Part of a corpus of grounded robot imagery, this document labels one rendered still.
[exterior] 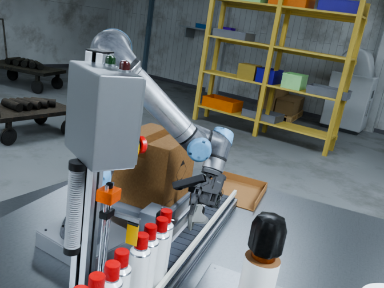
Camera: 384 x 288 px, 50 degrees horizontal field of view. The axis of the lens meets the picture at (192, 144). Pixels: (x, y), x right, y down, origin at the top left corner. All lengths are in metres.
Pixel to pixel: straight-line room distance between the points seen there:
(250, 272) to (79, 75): 0.59
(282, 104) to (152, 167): 6.56
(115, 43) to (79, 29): 10.04
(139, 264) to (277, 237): 0.33
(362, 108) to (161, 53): 5.18
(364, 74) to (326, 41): 1.34
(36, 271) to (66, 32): 9.83
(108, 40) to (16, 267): 0.71
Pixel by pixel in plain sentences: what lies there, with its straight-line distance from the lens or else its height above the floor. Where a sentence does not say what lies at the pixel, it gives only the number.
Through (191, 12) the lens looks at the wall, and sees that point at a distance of 10.34.
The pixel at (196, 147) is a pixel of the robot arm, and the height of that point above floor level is 1.23.
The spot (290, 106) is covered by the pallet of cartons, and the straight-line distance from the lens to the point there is 8.00.
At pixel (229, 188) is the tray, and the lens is 2.04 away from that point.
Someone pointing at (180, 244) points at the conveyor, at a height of 0.88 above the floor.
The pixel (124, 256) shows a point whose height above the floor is 1.08.
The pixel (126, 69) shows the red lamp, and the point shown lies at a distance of 0.83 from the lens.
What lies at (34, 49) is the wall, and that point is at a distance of 10.41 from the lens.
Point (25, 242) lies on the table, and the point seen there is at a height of 0.83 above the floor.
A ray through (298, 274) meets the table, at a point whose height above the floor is 0.83.
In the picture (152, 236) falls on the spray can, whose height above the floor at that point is 1.06.
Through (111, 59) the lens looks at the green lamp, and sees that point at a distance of 0.89.
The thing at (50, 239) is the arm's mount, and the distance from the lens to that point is 1.38.
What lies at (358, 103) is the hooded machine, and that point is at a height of 0.59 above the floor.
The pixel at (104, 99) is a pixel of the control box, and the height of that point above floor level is 1.43.
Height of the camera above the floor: 1.59
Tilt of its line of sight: 17 degrees down
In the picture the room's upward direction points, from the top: 9 degrees clockwise
